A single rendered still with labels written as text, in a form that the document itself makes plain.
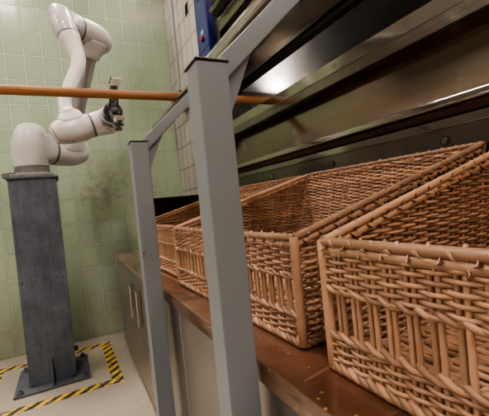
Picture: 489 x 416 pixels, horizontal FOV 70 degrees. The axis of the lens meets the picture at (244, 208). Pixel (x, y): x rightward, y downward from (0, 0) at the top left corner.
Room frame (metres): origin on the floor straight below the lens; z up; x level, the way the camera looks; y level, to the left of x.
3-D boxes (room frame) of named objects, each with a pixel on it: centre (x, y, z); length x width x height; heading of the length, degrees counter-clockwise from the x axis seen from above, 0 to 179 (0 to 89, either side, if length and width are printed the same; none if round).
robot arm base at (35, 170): (1.75, 1.06, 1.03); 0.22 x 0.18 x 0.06; 117
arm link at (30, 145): (1.76, 1.03, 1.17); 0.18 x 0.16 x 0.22; 154
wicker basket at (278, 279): (0.80, -0.14, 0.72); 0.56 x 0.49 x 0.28; 28
